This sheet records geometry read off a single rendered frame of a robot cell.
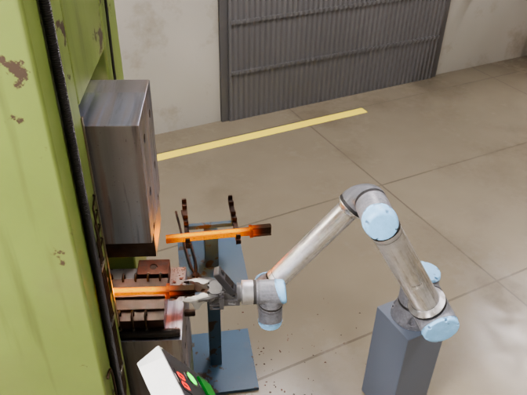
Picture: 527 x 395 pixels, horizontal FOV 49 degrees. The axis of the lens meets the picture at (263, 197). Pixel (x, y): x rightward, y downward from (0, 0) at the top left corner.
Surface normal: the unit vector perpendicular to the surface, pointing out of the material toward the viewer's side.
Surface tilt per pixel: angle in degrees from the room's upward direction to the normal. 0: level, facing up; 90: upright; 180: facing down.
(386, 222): 83
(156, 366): 30
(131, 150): 90
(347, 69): 90
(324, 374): 0
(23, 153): 90
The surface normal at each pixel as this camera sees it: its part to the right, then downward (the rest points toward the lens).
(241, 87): 0.46, 0.52
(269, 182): 0.02, -0.82
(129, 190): 0.07, 0.57
